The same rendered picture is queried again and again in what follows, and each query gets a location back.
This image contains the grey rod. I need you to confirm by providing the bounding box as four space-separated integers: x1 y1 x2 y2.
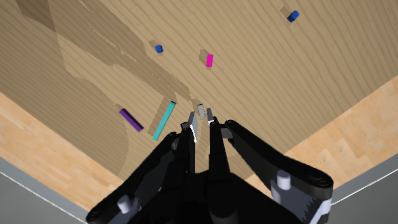
198 104 206 119

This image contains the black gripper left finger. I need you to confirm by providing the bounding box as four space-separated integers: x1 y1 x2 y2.
86 111 198 224

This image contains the turquoise rod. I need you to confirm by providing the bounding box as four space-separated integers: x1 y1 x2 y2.
152 101 176 140

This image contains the purple rod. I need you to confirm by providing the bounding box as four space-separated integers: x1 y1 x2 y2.
119 108 144 132

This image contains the small magenta block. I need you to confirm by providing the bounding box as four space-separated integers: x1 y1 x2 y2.
206 54 213 67

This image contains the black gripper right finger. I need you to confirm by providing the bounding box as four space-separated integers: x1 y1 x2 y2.
207 108 334 224

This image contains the small blue block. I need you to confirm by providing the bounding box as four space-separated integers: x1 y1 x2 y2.
287 11 300 23
155 45 164 53

